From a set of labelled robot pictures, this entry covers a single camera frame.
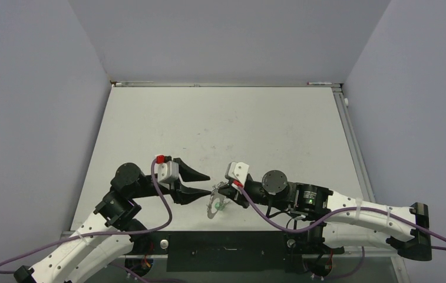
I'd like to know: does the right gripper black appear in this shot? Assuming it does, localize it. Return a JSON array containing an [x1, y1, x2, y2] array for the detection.
[[219, 177, 289, 209]]

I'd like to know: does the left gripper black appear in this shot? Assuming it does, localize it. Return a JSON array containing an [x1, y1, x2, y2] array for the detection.
[[131, 159, 212, 203]]

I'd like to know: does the metal key organizer plate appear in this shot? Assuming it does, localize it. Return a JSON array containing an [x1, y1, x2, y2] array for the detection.
[[207, 182, 230, 219]]

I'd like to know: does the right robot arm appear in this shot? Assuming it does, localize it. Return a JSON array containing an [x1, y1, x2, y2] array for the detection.
[[217, 170, 432, 261]]

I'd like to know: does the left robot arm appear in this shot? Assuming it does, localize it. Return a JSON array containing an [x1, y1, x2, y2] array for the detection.
[[14, 155, 210, 282]]

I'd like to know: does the green key tag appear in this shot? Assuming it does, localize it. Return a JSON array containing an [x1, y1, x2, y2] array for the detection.
[[213, 202, 226, 210]]

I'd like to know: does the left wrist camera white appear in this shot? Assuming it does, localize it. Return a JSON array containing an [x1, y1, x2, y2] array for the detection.
[[157, 161, 180, 184]]

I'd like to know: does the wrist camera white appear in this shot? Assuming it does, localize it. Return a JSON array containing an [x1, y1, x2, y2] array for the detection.
[[225, 162, 250, 184], [157, 161, 180, 184]]

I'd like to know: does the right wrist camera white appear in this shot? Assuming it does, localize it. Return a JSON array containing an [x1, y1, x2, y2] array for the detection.
[[225, 162, 250, 184]]

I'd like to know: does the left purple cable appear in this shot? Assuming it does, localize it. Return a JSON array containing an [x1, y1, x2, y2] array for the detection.
[[0, 156, 184, 283]]

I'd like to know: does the purple cable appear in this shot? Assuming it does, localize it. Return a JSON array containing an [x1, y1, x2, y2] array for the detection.
[[233, 181, 446, 280], [0, 156, 184, 283]]

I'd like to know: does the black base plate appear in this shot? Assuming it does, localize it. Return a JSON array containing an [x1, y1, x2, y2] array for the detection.
[[125, 248, 341, 275]]

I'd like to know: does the aluminium frame rail front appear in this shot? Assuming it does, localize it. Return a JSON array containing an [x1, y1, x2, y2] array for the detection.
[[52, 230, 406, 259]]

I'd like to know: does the aluminium frame rail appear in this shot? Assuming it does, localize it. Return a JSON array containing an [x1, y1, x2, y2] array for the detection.
[[111, 81, 342, 88], [332, 87, 376, 203], [52, 230, 406, 259]]

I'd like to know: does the aluminium frame rail back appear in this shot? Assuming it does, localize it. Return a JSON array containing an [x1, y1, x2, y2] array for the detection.
[[111, 81, 342, 88]]

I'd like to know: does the aluminium frame rail right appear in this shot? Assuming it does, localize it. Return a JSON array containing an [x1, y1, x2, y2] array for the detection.
[[332, 87, 376, 203]]

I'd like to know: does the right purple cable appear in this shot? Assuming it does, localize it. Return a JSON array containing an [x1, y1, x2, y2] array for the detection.
[[233, 181, 446, 280]]

